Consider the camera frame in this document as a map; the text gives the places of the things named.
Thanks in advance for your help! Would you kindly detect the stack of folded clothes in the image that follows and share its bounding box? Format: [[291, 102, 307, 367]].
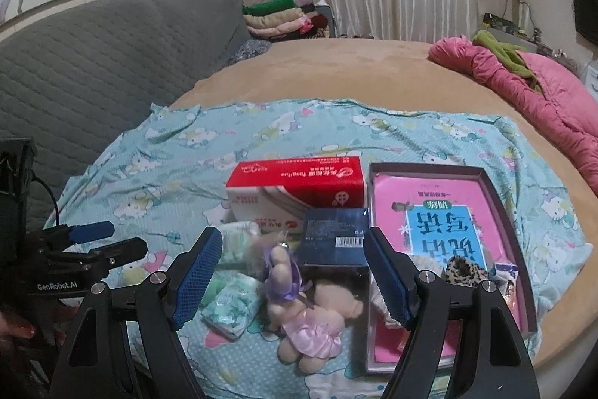
[[242, 0, 330, 40]]

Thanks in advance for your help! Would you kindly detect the black wall television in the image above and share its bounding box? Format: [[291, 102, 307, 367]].
[[572, 0, 596, 40]]

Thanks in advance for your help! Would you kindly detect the pink book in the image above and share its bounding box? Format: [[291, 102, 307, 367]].
[[371, 172, 519, 369], [364, 162, 538, 376]]

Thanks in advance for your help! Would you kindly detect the person's left hand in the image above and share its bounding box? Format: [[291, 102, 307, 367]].
[[0, 311, 36, 340]]

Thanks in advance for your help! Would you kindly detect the green cloth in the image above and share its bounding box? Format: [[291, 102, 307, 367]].
[[472, 29, 538, 89]]

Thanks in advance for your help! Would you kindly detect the white floral scrunchie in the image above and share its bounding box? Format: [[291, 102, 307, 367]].
[[374, 254, 444, 327]]

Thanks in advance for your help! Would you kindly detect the pink quilt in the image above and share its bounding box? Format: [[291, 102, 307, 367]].
[[429, 39, 598, 194]]

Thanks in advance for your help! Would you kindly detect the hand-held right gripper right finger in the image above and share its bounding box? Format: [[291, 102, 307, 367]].
[[363, 226, 542, 399]]

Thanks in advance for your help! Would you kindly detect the white purple snack packet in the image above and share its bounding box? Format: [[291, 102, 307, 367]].
[[488, 261, 521, 329]]

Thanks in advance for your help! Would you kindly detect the dark blue box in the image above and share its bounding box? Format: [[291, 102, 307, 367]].
[[296, 207, 370, 269]]

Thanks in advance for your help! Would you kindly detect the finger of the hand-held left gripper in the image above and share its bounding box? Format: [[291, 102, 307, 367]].
[[47, 237, 148, 272], [33, 220, 115, 251]]

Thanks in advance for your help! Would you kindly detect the plush bunny doll pink dress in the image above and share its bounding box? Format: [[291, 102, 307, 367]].
[[264, 245, 344, 374]]

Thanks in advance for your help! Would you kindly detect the leopard print scrunchie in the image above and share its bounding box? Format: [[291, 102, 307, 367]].
[[441, 255, 489, 288]]

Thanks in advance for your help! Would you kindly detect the beige bed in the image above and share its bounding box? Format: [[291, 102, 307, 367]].
[[168, 35, 598, 374]]

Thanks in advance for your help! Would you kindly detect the red and white tissue box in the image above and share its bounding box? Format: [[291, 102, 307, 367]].
[[225, 156, 366, 236]]

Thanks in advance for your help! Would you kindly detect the green tissue pack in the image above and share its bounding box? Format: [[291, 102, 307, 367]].
[[202, 275, 262, 341], [219, 221, 262, 269]]

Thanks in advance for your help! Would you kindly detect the wire frame mirror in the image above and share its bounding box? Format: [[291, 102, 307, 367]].
[[505, 0, 533, 30]]

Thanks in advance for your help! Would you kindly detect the cluttered side table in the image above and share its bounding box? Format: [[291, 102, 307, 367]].
[[481, 11, 580, 68]]

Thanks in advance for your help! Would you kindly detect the light blue printed blanket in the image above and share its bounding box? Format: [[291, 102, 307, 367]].
[[44, 99, 587, 397]]

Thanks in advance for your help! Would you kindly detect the dark patterned pillow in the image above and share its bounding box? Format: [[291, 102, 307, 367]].
[[226, 38, 272, 65]]

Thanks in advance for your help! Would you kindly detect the white drawer cabinet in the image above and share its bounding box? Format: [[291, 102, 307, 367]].
[[582, 62, 598, 110]]

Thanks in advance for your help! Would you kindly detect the grey quilted headboard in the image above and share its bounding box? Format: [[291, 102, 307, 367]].
[[0, 0, 253, 217]]

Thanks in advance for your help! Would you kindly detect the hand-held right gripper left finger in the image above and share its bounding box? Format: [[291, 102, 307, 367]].
[[49, 226, 224, 399]]

